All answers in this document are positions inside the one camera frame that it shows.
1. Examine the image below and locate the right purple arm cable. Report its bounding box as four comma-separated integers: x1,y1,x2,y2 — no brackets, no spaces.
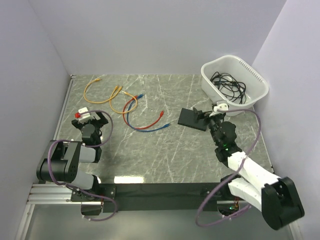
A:
194,107,263,228

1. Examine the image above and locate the blue ethernet cable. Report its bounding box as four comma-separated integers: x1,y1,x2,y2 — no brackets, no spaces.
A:
126,94,172,133

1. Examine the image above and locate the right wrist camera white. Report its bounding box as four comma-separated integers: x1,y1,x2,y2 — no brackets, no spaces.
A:
209,100,229,117

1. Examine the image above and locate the black network switch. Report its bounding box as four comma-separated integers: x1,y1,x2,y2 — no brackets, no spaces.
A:
177,108,207,132

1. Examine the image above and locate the red ethernet cable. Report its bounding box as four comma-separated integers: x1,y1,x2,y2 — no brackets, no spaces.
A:
122,95,165,131

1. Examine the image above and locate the orange ethernet cable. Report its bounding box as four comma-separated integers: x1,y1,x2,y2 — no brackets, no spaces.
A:
83,78,124,104
109,86,138,115

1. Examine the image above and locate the aluminium rail frame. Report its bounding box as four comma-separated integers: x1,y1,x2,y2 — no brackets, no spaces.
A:
14,74,76,240

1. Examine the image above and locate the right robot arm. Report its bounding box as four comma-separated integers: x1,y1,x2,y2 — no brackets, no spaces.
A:
193,103,305,230

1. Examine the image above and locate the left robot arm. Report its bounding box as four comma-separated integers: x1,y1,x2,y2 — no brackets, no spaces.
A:
36,108,114,201

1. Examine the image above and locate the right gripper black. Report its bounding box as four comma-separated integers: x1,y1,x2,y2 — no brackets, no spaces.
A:
192,107,223,147

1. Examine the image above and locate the black cable bundle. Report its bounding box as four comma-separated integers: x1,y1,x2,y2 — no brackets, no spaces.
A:
209,71,248,105

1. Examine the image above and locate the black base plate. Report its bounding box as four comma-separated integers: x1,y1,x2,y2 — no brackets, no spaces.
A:
70,182,242,213

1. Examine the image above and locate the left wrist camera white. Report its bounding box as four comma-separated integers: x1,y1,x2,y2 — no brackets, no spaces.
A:
74,107,94,123

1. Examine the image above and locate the white plastic basin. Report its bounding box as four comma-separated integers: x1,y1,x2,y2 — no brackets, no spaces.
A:
200,55,269,110

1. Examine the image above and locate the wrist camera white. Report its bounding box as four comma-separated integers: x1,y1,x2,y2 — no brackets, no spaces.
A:
74,107,94,123
209,100,229,117

